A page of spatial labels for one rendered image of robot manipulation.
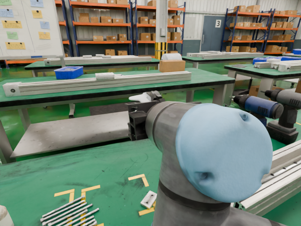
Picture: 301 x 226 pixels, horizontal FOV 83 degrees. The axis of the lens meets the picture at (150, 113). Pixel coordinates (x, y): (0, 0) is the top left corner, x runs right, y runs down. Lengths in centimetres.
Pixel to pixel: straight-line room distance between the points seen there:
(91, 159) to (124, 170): 15
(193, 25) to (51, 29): 1036
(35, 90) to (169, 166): 159
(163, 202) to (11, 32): 292
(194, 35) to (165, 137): 1232
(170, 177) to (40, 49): 284
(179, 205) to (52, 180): 54
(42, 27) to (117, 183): 257
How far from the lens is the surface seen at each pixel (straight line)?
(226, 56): 465
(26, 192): 67
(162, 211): 19
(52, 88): 166
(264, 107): 72
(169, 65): 233
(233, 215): 20
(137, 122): 26
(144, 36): 1005
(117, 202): 55
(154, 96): 36
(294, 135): 96
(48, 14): 291
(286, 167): 69
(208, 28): 1295
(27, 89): 170
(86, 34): 1052
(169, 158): 17
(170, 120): 18
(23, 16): 296
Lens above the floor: 120
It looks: 24 degrees down
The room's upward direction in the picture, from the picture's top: straight up
